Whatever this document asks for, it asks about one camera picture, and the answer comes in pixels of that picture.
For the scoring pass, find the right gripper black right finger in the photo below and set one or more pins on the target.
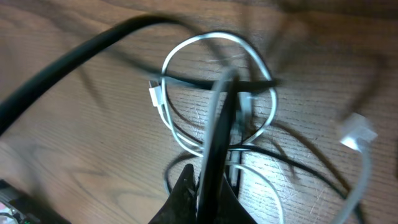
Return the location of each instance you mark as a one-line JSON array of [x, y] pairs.
[[230, 211]]

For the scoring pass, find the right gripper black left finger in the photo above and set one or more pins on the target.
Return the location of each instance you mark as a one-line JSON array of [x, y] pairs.
[[180, 207]]

